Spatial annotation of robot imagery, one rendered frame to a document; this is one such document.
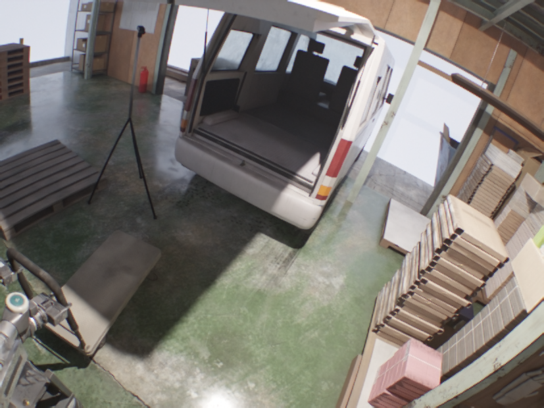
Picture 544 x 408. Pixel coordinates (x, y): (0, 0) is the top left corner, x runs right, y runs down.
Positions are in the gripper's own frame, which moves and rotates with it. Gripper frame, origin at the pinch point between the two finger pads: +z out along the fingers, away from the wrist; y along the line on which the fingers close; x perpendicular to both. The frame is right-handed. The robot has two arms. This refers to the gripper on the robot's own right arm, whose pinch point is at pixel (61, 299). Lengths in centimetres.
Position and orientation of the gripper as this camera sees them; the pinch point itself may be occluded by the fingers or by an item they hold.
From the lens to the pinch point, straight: 124.4
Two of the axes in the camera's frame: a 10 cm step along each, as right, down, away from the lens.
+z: 1.0, -2.0, 9.7
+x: -3.3, 9.2, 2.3
